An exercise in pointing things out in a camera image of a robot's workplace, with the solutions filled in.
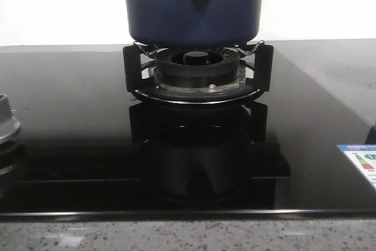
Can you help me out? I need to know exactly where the black glass gas cooktop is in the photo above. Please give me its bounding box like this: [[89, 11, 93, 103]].
[[1, 50, 375, 222]]

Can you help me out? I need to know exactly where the blue saucepan with handle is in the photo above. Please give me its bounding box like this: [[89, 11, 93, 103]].
[[126, 0, 261, 48]]

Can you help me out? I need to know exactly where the right burner pan support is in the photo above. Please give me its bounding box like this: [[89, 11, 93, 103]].
[[123, 44, 274, 105]]

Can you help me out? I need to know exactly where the energy rating label sticker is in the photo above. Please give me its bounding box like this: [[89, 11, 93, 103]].
[[337, 144, 376, 189]]

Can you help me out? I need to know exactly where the right black gas burner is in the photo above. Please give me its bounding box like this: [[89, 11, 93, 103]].
[[155, 48, 239, 88]]

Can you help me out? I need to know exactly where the silver right stove knob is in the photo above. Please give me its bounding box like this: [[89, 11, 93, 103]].
[[0, 94, 21, 145]]

